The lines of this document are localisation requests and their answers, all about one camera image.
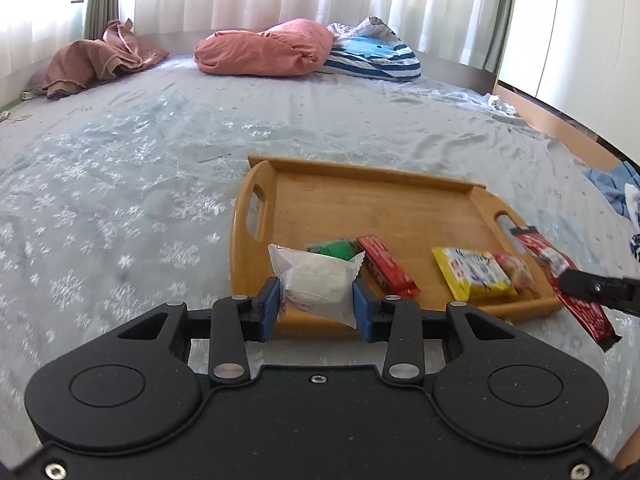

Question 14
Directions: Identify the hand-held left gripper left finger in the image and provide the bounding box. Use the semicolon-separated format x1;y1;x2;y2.
100;276;281;387

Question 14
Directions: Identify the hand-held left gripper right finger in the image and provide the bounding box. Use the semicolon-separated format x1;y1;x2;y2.
351;280;531;387

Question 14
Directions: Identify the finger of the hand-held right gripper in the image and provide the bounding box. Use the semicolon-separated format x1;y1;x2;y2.
557;270;640;317

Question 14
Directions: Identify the long dark red packet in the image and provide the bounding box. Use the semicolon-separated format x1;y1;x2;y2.
509;226;623;353

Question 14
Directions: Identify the red bar packet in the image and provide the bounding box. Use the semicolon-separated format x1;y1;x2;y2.
356;235;420;298

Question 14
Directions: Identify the white pastry packet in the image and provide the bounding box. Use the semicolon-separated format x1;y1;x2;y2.
268;243;366;330

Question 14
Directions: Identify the green snack packet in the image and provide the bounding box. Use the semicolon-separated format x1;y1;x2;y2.
306;240;363;261

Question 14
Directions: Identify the clear pink-edged pastry packet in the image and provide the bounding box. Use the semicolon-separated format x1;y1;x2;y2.
492;252;542;300

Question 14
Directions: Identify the wooden tray with handles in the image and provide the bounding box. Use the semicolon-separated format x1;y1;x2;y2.
229;155;563;338

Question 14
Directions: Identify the yellow snack packet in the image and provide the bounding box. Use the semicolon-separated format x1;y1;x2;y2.
431;246;517;303

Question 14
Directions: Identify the blue garment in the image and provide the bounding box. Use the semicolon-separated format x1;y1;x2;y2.
585;160;640;221

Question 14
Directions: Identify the snowflake lace bedspread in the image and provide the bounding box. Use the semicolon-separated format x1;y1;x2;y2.
0;55;640;461

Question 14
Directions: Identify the white crumpled cloth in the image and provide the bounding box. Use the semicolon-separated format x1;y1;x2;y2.
487;92;518;118

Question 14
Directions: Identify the blue striped pillow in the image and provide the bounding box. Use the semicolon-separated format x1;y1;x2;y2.
320;35;422;82

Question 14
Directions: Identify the white wardrobe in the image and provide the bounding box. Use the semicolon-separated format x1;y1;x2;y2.
497;0;640;146

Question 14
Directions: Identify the pink pillow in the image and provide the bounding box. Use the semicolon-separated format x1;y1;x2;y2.
194;18;335;77

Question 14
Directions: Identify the printed white cloth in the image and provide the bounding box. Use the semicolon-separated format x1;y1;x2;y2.
327;16;398;43

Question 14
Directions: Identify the grey-green curtain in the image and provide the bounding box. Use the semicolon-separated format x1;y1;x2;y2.
82;0;121;43
482;0;521;73

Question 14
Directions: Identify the mauve blanket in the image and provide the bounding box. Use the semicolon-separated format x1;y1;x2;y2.
22;19;170;100

